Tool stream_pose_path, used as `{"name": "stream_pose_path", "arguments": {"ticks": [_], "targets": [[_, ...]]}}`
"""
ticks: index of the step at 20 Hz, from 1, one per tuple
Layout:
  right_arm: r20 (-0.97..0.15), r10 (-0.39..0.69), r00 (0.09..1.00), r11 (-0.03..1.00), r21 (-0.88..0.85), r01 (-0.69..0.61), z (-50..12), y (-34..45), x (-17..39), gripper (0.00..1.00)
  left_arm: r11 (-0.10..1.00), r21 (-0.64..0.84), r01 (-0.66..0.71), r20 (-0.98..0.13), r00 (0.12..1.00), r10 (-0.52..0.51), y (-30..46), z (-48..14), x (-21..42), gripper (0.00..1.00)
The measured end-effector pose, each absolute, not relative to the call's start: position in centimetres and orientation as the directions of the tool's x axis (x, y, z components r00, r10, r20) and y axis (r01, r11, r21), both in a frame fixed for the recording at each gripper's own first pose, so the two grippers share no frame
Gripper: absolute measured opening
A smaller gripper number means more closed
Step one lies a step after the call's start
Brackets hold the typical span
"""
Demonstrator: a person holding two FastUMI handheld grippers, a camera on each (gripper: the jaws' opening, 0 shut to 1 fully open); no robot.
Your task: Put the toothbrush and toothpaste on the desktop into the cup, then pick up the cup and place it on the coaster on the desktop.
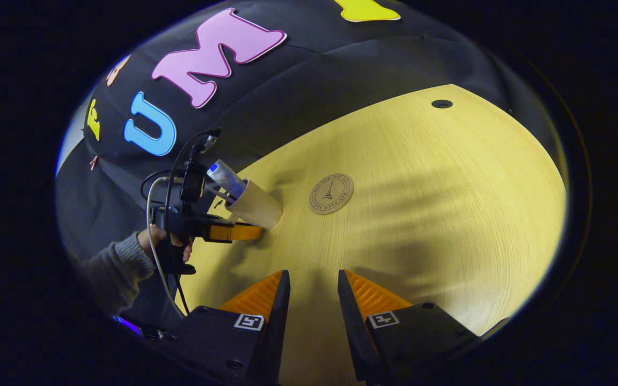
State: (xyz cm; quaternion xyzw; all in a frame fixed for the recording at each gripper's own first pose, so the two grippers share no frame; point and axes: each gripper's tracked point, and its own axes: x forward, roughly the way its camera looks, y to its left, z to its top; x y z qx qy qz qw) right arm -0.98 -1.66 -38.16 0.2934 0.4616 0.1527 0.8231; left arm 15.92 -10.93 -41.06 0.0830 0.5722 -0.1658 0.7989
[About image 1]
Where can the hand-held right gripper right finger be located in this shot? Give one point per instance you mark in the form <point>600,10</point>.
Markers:
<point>353,332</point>

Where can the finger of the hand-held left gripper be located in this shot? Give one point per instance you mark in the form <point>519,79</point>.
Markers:
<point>234,232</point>

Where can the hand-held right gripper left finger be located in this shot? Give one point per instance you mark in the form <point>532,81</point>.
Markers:
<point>279,332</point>

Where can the beige cup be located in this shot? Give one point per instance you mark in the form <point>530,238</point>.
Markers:
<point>258,206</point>

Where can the white toothpaste tube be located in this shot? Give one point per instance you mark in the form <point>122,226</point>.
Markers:
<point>226,177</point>

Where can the round wooden coaster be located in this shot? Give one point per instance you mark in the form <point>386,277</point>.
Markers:
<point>331,194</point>

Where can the copper cloth clip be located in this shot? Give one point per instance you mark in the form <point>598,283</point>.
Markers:
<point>93,162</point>

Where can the black backdrop cloth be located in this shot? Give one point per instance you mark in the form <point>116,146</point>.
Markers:
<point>309,86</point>

